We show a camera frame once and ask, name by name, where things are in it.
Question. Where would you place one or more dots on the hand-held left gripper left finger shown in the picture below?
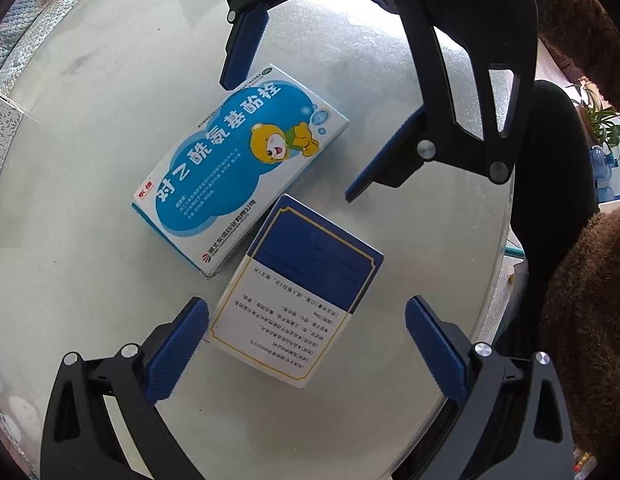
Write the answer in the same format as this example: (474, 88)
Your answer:
(177, 350)

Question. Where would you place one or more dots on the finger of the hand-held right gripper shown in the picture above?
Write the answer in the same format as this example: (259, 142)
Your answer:
(389, 160)
(245, 45)

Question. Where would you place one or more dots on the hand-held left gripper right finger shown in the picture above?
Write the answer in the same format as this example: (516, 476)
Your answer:
(434, 350)

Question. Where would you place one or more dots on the blue bear-print medicine box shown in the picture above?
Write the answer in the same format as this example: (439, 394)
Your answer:
(230, 160)

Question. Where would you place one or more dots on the white navy medicine box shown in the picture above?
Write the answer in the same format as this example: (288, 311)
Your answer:
(285, 300)

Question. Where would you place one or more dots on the person's right forearm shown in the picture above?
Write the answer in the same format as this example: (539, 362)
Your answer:
(579, 10)

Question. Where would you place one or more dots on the person's brown fleece clothing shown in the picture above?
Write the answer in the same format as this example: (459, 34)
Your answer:
(589, 335)

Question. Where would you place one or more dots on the blue water bottle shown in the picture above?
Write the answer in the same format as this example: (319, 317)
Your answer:
(604, 165)

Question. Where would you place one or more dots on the silver quilted cloth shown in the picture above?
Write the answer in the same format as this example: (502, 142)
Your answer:
(30, 15)

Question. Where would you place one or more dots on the green potted plant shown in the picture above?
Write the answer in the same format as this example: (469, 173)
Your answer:
(602, 115)

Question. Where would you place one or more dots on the silver floral patterned box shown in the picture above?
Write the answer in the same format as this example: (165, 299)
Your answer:
(2, 115)

